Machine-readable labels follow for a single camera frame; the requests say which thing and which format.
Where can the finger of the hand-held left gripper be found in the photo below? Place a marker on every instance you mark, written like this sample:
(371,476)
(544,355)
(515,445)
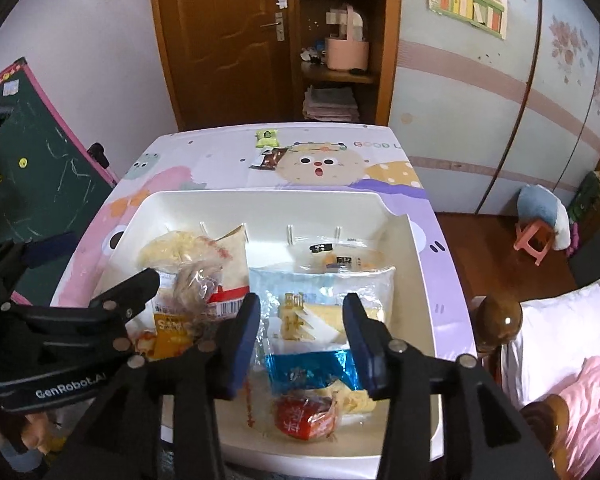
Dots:
(10,265)
(115,300)

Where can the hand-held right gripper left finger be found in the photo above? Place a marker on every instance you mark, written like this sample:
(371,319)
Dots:
(240,345)

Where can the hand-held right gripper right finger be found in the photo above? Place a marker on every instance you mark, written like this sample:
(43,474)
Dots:
(362,345)

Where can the pale yellow snack packet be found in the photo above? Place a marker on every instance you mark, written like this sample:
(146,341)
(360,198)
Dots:
(352,400)

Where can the clear packet of cream wafers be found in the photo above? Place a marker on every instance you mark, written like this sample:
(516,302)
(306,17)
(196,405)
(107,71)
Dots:
(310,310)

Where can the blue foil snack packet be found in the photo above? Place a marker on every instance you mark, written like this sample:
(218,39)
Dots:
(305,372)

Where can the orange packet with white label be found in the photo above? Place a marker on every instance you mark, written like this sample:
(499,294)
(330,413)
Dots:
(172,330)

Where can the clear bag with bun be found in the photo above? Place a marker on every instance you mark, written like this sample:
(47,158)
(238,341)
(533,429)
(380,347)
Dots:
(175,247)

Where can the long beige snack packet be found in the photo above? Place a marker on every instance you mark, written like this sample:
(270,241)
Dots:
(235,260)

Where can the white plastic bin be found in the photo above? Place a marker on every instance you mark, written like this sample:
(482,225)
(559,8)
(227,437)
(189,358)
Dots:
(420,280)

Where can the clear packet of golden snack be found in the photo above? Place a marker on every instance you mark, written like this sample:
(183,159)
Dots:
(345,260)

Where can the red snack packet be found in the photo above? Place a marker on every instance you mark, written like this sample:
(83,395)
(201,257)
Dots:
(305,417)

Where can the round wooden bedpost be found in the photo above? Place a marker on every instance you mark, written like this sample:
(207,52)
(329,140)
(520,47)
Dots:
(500,322)

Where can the black chalkboard knob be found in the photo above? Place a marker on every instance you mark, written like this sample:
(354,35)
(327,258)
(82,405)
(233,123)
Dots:
(99,155)

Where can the small dark brown snack packet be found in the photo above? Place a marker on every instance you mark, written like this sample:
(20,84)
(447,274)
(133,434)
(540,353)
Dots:
(269,159)

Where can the white pillow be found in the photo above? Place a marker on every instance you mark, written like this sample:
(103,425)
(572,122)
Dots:
(555,330)

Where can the pink plastic stool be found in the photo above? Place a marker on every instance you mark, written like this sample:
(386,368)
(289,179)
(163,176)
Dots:
(532,240)

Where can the small green snack packet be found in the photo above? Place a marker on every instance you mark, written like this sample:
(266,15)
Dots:
(266,137)

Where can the pink blanket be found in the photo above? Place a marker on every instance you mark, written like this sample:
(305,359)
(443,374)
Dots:
(595,410)

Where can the stack of folded cloths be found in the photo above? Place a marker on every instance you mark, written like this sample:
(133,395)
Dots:
(330,102)

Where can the floral sliding wardrobe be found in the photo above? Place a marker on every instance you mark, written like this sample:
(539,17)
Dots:
(455,105)

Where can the brown wooden door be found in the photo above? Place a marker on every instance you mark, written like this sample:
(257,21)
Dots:
(220,40)

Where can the pink basket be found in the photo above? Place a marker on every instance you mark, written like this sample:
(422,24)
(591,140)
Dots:
(347,55)

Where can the small figurines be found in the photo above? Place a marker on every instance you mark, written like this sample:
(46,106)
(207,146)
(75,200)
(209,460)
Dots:
(312,52)

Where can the wooden corner shelf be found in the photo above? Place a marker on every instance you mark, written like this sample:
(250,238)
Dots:
(385,35)

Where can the green chalkboard with pink frame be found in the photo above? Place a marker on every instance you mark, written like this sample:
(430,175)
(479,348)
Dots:
(55,170)

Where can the wall calendar poster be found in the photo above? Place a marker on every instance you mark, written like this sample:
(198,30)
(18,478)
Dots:
(465,0)

